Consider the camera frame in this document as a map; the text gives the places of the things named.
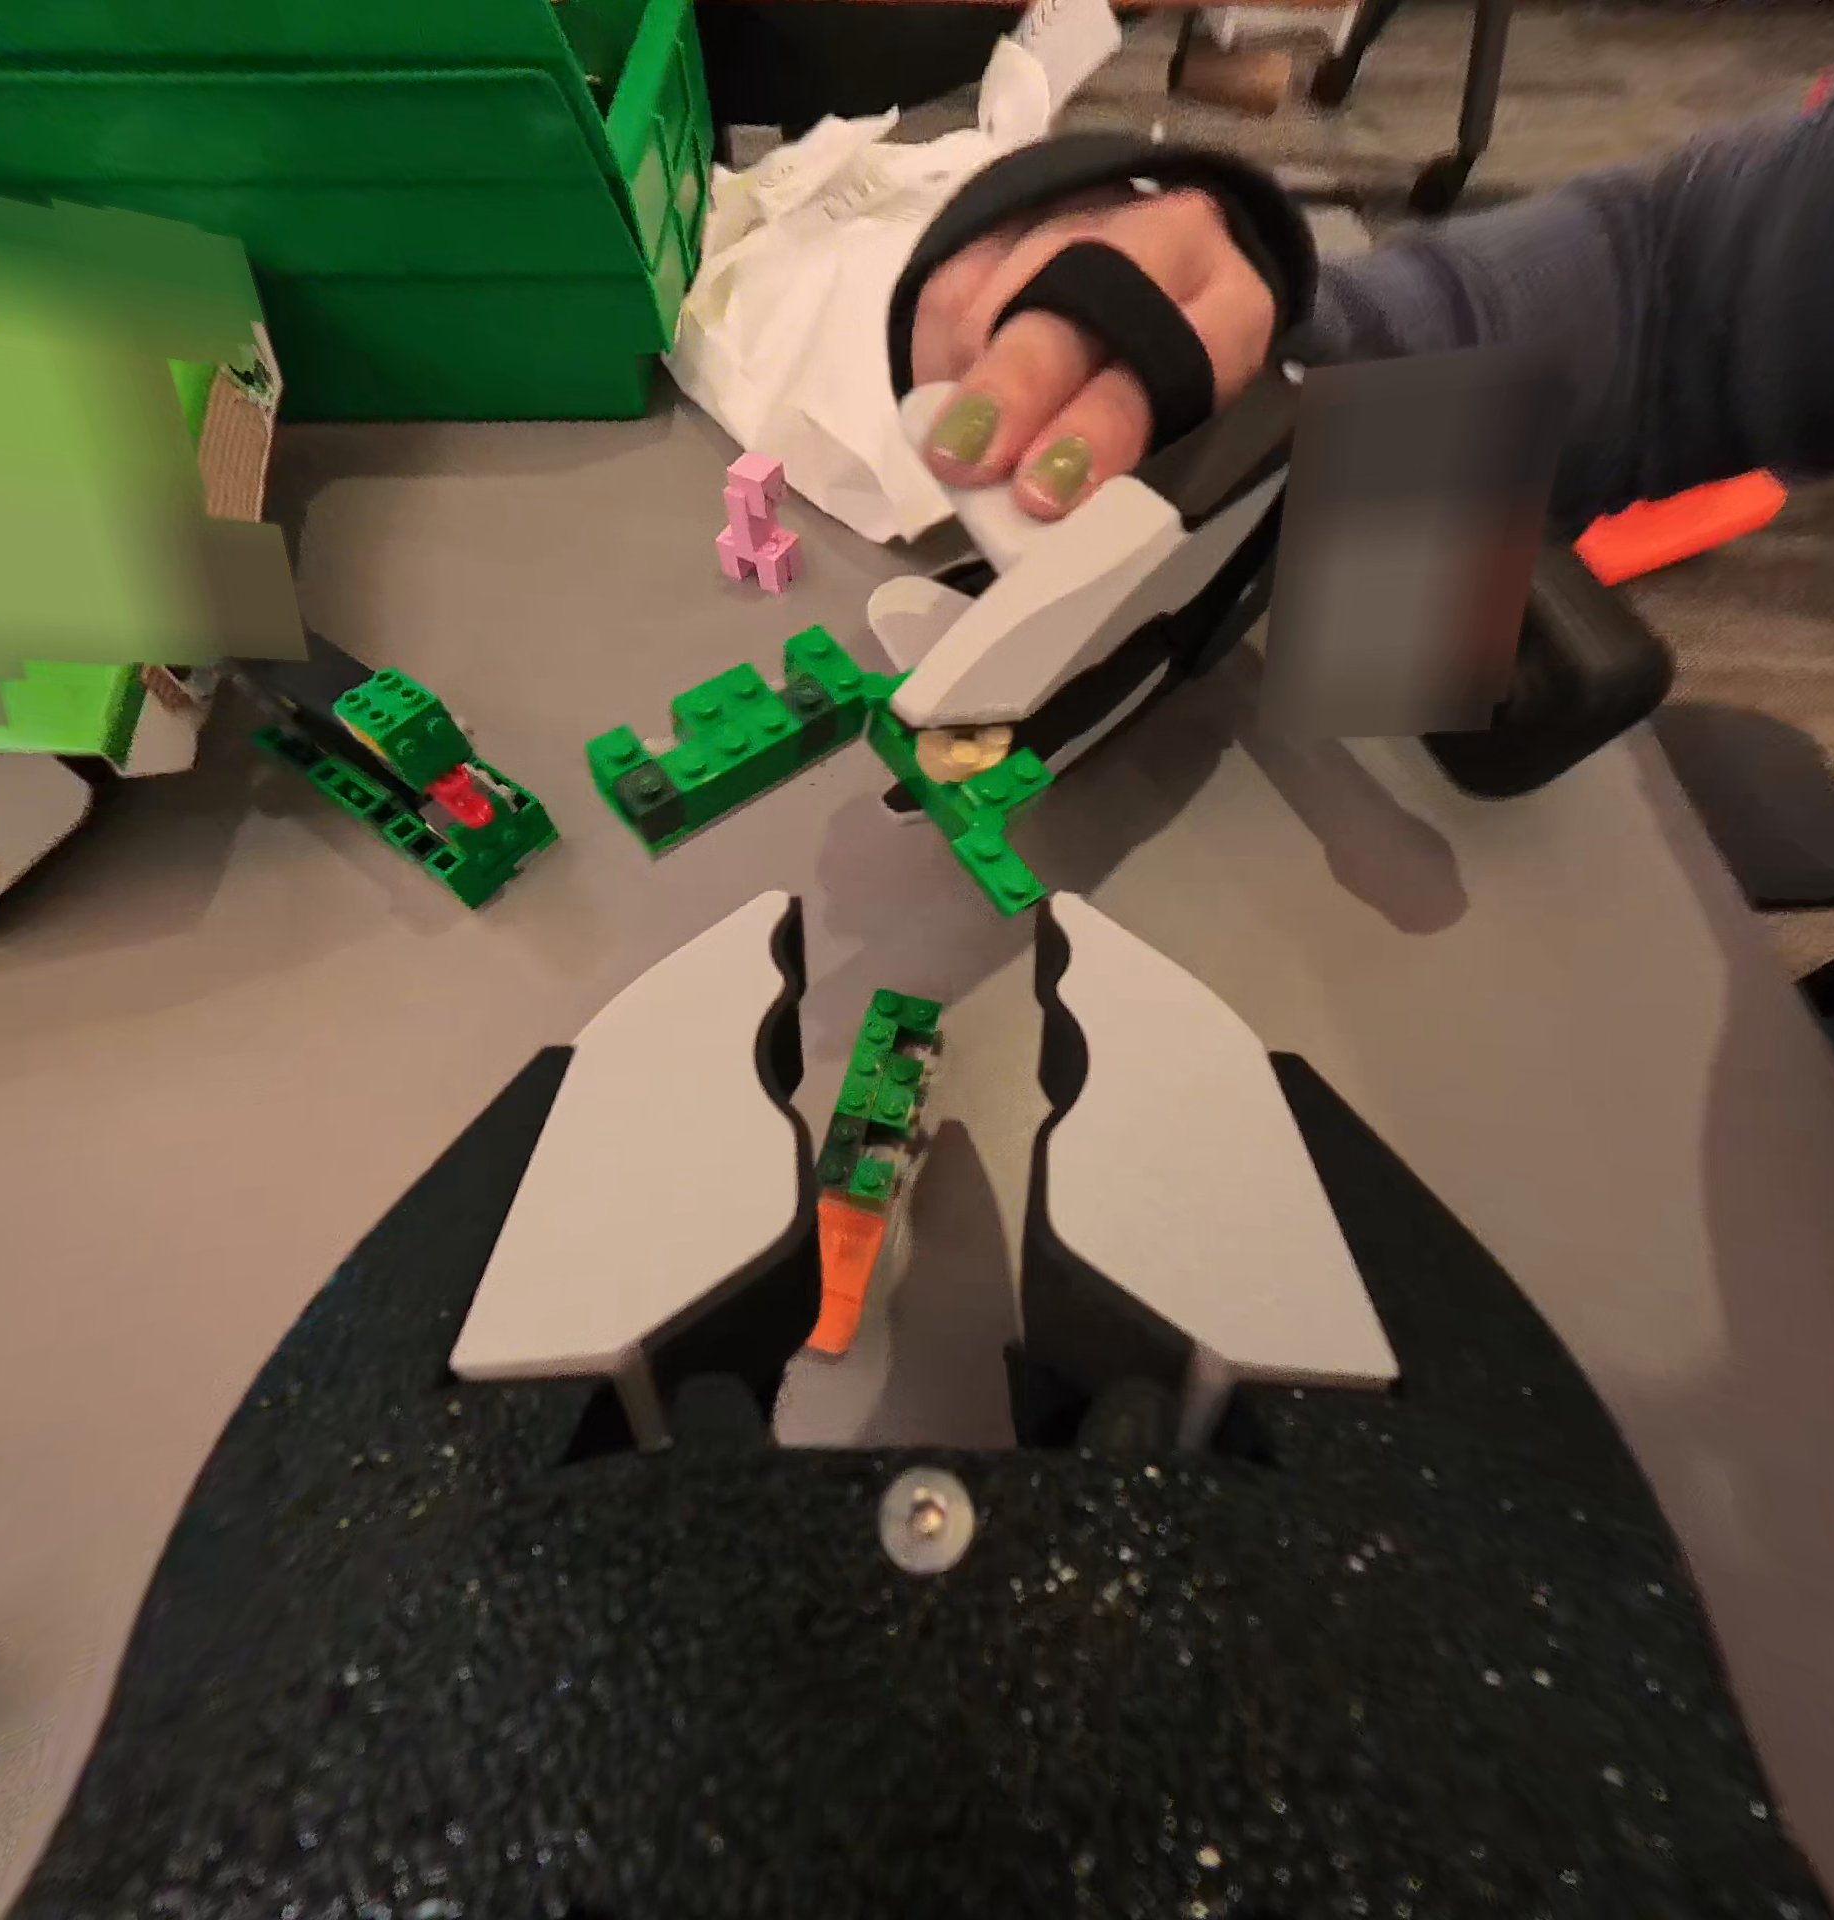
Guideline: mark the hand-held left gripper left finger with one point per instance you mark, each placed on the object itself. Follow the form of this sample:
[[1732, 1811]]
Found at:
[[645, 1168]]

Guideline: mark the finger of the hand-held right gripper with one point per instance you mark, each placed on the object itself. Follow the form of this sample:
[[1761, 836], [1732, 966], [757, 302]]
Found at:
[[1170, 625], [1053, 597]]

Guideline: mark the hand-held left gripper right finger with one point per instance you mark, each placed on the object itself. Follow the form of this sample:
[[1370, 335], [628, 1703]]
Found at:
[[1205, 1168]]

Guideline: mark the angled green brick plate assembly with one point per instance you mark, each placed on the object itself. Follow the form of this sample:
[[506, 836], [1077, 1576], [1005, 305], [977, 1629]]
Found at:
[[977, 811]]

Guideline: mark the small green brick assembly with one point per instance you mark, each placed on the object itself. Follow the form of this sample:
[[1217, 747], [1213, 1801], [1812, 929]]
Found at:
[[884, 1080]]

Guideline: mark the person's right forearm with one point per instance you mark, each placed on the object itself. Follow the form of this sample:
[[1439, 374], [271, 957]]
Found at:
[[1681, 270]]

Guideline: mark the grey desk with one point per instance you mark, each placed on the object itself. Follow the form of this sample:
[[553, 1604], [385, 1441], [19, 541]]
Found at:
[[1530, 1139]]

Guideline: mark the person's right hand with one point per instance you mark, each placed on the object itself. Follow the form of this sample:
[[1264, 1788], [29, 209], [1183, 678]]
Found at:
[[1205, 286]]

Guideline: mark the orange plastic piece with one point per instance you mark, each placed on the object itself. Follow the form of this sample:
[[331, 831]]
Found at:
[[1681, 523]]

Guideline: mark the pink brick pig figure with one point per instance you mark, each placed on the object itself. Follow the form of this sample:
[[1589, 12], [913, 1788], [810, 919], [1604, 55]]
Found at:
[[757, 523]]

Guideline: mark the stepped green brick assembly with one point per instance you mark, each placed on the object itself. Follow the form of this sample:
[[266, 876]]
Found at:
[[721, 741]]

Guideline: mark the crumpled white paper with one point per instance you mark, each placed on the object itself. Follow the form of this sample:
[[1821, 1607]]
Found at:
[[818, 270]]

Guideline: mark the green black red brick model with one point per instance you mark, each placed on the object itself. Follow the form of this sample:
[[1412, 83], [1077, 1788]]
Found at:
[[409, 776]]

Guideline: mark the black chair base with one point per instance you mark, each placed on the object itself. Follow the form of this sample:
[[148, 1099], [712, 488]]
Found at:
[[1439, 109]]

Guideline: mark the green cardboard box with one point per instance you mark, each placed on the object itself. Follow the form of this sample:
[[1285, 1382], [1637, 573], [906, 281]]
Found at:
[[49, 702]]

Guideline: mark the green plastic bin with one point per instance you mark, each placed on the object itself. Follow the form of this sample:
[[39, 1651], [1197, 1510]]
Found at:
[[331, 196]]

